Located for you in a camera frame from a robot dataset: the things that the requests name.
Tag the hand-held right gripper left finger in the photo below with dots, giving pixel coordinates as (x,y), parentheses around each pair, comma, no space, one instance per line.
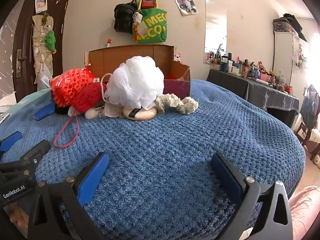
(92,177)

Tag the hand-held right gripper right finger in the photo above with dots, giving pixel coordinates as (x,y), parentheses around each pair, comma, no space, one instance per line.
(226,175)

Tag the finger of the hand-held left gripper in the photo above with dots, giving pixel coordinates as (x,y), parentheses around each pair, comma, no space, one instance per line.
(10,140)
(37,152)

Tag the blue foam block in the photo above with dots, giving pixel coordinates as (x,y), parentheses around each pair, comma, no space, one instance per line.
(43,111)

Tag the black fluffy pom-pom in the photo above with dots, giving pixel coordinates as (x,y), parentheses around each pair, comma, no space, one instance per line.
(61,110)

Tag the small white cloth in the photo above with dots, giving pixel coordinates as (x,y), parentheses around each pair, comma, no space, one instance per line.
(112,111)

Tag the red knitted scrunchie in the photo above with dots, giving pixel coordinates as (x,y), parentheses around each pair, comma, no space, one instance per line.
(87,97)

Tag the red mesh bath loofah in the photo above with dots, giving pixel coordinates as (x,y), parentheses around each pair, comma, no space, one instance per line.
(70,85)

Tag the beige powder puff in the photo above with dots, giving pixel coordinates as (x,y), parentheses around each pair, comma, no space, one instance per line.
(141,114)

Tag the cream crocheted scrunchie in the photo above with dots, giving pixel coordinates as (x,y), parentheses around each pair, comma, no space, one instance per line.
(175,102)

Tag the white mesh bath loofah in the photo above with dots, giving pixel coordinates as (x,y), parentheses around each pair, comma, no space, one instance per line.
(137,82)

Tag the cardboard box with red lining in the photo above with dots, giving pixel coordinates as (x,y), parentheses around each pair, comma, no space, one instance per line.
(155,52)

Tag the light blue bedsheet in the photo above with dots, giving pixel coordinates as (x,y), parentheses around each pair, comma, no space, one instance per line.
(15,105)

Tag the clear plastic bag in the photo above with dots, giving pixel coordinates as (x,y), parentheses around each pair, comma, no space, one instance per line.
(45,76)

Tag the blue knitted blanket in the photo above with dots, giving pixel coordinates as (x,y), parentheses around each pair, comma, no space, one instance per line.
(160,135)

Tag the person's pink clothing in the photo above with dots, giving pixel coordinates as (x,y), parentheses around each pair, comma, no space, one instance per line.
(305,210)

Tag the table with grey cloth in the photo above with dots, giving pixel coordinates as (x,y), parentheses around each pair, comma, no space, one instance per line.
(250,90)

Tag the white plush slipper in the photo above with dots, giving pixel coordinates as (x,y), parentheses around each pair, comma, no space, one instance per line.
(317,158)

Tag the wooden chair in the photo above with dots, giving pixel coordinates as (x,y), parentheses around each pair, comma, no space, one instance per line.
(307,120)

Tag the beige hanging organizer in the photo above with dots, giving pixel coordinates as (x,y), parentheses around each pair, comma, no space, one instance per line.
(38,45)

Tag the row of bottles and jars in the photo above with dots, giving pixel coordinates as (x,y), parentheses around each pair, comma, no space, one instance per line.
(250,71)

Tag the green plush toy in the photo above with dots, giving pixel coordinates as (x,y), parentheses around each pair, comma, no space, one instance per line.
(50,40)

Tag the dark brown wooden door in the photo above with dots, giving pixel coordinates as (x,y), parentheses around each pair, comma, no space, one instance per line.
(60,42)

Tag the pink plush toy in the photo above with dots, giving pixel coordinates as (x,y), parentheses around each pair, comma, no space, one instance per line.
(178,57)

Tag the glue bottle with orange cap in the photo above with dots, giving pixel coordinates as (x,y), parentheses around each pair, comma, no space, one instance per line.
(108,43)

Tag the white cabinet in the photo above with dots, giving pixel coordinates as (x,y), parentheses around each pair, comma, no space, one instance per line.
(282,55)

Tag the door photo sheet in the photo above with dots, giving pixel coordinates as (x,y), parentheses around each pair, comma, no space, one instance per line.
(41,1)

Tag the black bag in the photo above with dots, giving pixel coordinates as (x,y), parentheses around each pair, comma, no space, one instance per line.
(123,17)

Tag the black storage case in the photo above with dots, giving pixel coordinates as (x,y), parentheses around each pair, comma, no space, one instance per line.
(285,25)

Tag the green tote bag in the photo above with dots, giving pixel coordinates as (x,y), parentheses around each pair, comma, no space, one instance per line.
(152,27)

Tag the white plush bag charm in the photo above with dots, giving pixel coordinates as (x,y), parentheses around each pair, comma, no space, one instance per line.
(137,17)

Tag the red bag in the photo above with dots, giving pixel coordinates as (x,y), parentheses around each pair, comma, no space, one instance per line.
(148,1)

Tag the wall mirror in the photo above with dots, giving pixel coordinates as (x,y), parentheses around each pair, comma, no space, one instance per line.
(216,30)

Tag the wall photo poster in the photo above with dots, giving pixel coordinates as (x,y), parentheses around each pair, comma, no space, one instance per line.
(186,5)

